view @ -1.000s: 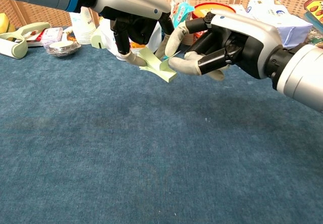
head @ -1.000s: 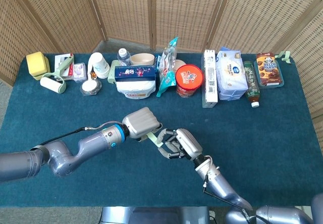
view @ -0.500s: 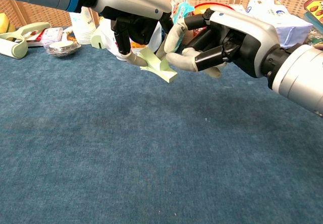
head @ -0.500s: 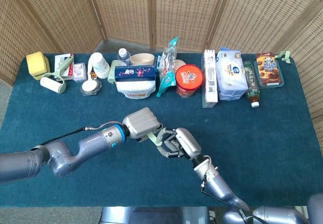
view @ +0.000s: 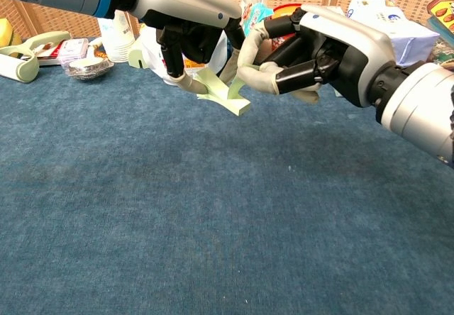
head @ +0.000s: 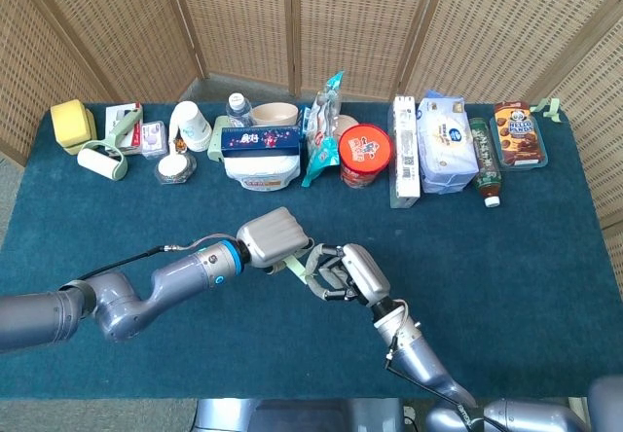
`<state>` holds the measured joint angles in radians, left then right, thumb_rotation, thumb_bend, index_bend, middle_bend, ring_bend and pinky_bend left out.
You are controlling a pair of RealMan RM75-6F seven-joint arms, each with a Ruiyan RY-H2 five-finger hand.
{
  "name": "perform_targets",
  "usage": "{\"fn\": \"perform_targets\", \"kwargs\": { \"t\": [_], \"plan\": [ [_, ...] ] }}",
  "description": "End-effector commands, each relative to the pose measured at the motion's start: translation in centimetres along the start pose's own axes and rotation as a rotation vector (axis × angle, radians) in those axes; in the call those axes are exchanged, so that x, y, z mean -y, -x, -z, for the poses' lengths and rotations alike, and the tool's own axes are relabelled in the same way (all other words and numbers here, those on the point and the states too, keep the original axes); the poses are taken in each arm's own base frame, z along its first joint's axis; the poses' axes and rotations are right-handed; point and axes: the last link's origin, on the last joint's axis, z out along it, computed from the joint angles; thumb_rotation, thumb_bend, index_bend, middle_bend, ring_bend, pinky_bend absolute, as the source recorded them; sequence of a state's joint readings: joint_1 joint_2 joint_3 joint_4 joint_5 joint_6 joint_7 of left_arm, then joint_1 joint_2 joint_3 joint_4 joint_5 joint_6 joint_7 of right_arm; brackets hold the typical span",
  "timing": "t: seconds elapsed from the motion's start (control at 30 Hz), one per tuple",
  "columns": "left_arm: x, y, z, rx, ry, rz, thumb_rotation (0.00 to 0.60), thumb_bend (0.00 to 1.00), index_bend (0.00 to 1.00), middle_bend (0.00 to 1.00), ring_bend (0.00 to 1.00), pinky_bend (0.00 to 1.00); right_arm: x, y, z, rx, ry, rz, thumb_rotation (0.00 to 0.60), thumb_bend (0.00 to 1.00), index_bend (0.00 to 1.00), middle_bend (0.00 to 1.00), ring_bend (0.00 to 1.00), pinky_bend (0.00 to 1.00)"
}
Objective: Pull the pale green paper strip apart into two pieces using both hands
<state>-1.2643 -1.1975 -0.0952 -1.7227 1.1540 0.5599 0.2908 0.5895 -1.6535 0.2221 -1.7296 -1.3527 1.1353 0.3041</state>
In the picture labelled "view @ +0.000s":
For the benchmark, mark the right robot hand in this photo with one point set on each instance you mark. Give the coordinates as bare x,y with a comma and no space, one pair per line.
347,38

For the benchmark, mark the green sticky note pad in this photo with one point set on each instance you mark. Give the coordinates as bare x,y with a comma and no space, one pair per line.
230,105

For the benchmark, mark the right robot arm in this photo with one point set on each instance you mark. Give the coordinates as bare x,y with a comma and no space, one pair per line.
422,109

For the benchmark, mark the blue white tissue pack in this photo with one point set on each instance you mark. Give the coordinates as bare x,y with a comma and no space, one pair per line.
408,42

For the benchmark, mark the white plastic tub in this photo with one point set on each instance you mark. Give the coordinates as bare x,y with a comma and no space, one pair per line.
150,52

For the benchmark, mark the red instant noodle cup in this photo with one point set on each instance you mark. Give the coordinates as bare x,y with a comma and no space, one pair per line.
283,10

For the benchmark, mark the pale green plastic stand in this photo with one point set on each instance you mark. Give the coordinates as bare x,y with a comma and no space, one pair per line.
136,57

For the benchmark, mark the white paper cup stack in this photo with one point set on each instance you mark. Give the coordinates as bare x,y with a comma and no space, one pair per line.
118,42

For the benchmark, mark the teal snack bag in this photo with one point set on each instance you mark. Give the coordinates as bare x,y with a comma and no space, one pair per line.
255,13

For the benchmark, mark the green tea bottle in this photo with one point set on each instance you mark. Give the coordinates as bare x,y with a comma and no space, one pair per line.
443,54

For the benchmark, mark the foil wrapped round cake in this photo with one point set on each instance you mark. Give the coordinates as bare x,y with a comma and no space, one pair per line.
88,69

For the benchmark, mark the clear pink plastic box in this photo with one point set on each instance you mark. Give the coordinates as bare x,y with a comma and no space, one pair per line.
72,49

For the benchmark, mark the red white small box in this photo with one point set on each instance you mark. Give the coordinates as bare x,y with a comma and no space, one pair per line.
49,54

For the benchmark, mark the green white lint roller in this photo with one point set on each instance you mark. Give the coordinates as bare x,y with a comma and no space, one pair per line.
25,70

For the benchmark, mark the blue table cloth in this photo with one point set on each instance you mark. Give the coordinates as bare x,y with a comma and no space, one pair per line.
227,205

